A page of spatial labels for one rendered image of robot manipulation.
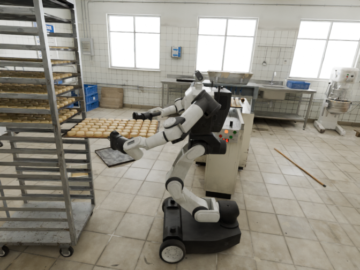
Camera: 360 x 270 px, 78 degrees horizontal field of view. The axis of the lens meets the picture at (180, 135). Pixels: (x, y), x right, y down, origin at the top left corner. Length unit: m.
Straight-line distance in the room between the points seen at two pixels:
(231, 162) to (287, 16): 4.41
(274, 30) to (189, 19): 1.98
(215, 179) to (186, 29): 4.29
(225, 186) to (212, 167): 0.27
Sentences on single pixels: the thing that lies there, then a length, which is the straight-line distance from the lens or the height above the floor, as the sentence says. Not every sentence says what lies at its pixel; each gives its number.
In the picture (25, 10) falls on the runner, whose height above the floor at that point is 1.68.
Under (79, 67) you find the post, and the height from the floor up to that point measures 1.38.
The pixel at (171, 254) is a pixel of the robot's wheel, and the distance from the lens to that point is 1.93.
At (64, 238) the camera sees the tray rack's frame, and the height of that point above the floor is 0.15.
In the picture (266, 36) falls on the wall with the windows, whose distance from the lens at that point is 6.04.
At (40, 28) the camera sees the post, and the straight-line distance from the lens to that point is 1.48.
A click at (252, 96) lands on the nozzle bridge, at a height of 1.05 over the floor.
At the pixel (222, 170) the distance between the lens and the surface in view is 2.44.
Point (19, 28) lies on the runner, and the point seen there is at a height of 1.59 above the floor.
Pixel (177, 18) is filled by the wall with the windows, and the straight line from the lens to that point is 6.07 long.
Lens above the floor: 1.51
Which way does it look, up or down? 20 degrees down
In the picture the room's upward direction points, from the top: 3 degrees clockwise
